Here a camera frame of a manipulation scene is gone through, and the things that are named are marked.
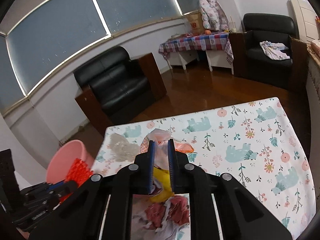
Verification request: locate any red foam fruit net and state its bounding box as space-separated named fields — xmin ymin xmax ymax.
xmin=63 ymin=158 xmax=93 ymax=188

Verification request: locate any pink translucent plastic bag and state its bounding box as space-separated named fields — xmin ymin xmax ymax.
xmin=139 ymin=128 xmax=195 ymax=170

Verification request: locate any pink plastic trash bin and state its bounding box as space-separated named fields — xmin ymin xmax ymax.
xmin=46 ymin=140 xmax=94 ymax=184

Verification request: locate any clear crumpled plastic wrap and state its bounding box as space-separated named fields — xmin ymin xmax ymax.
xmin=109 ymin=133 xmax=140 ymax=162

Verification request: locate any floral bear tablecloth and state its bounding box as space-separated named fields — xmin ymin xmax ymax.
xmin=92 ymin=98 xmax=316 ymax=239

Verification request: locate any black leather armchair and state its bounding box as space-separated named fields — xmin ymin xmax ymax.
xmin=229 ymin=13 xmax=308 ymax=91
xmin=73 ymin=46 xmax=167 ymax=135

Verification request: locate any white low desk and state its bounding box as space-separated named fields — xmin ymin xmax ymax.
xmin=166 ymin=50 xmax=234 ymax=75

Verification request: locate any folded cloth on armchair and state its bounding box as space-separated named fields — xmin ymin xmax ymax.
xmin=260 ymin=41 xmax=290 ymax=61

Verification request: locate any plaid checkered tablecloth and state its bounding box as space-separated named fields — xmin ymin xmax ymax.
xmin=158 ymin=32 xmax=234 ymax=64

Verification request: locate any brown paper bag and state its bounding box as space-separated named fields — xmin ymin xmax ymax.
xmin=187 ymin=12 xmax=205 ymax=35

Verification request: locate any hanging floral padded jacket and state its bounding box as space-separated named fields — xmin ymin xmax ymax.
xmin=199 ymin=0 xmax=229 ymax=31

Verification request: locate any white wooden headboard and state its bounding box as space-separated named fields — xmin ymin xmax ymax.
xmin=290 ymin=0 xmax=319 ymax=43

